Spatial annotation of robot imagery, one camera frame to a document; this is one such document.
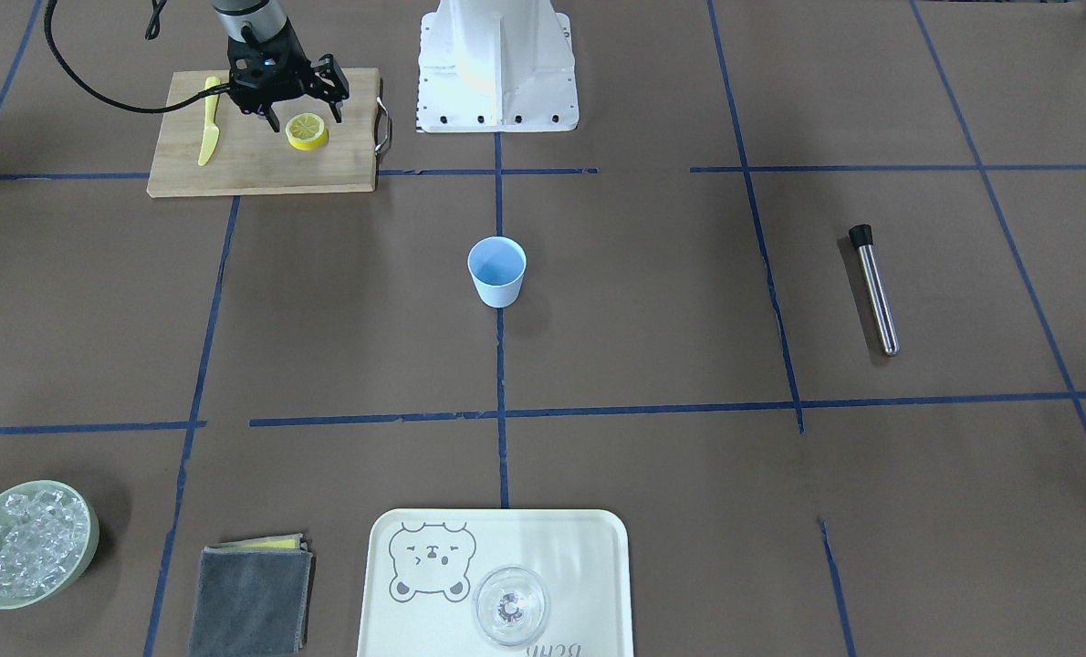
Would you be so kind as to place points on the grey folded cloth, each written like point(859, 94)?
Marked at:
point(252, 598)

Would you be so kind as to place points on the yellow plastic knife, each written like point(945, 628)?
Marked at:
point(210, 136)

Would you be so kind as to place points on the yellow lemon half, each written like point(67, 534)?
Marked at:
point(306, 132)

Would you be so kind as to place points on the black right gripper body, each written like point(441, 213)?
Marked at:
point(330, 88)

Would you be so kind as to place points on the wooden cutting board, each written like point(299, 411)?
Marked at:
point(251, 159)

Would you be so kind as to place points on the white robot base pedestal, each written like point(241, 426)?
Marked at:
point(496, 66)

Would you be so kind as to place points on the steel muddler black tip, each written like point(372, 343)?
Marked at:
point(862, 242)

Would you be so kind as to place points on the light blue plastic cup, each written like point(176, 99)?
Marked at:
point(497, 266)

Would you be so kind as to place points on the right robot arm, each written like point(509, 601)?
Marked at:
point(246, 20)

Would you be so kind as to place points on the cream bear tray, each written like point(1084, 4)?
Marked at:
point(425, 566)

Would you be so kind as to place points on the green bowl of ice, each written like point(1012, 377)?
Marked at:
point(49, 534)

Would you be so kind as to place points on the clear wine glass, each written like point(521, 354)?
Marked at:
point(511, 606)

